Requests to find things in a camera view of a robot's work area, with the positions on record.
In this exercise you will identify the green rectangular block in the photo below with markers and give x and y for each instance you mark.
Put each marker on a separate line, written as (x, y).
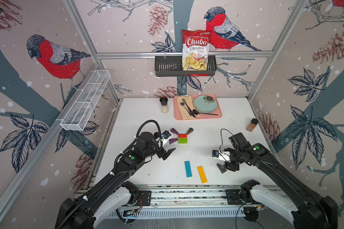
(182, 140)

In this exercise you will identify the teal long block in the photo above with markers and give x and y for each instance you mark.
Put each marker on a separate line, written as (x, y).
(188, 169)

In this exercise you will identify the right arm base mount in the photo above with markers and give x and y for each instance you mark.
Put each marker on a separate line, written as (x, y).
(234, 197)

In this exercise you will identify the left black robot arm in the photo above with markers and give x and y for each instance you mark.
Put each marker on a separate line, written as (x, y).
(115, 190)

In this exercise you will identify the brown spice bottle black cap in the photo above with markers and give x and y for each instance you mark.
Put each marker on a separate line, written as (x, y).
(252, 125)

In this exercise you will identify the brown triangle block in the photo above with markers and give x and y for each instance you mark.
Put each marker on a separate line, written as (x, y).
(221, 168)
(189, 131)

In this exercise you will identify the purple triangle block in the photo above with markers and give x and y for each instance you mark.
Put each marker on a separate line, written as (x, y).
(172, 140)
(174, 131)

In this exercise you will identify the white wire wall basket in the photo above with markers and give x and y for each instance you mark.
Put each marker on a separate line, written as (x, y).
(81, 110)

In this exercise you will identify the black wire wall basket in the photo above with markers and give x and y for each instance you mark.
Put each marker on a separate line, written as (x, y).
(172, 66)

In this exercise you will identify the beige cloth napkin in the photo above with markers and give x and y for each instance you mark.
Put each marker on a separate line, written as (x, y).
(183, 107)

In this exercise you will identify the pink plastic tray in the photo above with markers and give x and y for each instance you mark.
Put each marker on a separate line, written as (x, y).
(218, 111)

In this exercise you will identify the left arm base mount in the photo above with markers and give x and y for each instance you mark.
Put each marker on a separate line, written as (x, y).
(139, 198)

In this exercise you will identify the Chuba cassava chips bag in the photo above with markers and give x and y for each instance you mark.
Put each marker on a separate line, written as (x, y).
(195, 50)

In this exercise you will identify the mint green flower plate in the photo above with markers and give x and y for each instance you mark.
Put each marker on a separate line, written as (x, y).
(205, 103)

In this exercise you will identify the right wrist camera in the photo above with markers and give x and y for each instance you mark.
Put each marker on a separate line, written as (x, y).
(224, 156)

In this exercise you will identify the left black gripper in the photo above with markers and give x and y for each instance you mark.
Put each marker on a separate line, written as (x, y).
(161, 153)

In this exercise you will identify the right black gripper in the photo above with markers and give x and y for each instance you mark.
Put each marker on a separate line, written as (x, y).
(231, 166)

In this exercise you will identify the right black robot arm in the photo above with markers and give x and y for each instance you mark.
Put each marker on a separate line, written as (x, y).
(303, 207)

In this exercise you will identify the silver teaspoon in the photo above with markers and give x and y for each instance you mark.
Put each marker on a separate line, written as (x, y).
(183, 105)

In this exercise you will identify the black long spoon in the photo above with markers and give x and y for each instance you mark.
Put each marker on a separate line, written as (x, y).
(196, 112)

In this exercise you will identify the iridescent butter knife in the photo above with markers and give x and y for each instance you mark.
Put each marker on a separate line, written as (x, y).
(193, 115)

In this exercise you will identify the glass salt grinder black cap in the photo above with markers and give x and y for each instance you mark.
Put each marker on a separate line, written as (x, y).
(164, 105)

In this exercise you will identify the yellow long block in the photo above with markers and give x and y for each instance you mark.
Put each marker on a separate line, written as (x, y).
(202, 174)

